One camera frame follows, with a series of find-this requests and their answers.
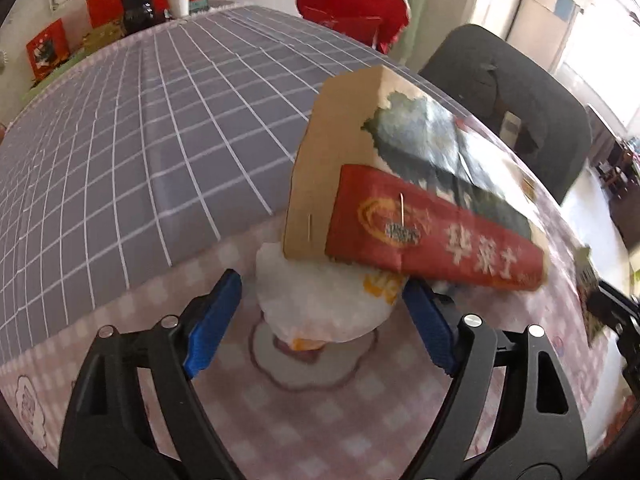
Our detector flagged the brown red paper food bag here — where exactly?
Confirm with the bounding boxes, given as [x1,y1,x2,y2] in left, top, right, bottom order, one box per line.
[283,66,549,290]

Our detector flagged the grey jacket on chair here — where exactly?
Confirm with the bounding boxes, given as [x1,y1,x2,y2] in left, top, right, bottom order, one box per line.
[419,24,592,203]

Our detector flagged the checkered pink grey tablecloth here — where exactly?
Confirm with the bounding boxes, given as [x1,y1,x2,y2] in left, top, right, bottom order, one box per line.
[0,4,616,480]

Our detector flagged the small red picture card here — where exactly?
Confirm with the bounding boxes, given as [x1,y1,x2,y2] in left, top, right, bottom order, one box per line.
[26,18,70,82]

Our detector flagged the white paper cup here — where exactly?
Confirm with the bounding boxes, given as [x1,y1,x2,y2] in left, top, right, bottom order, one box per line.
[167,0,190,18]

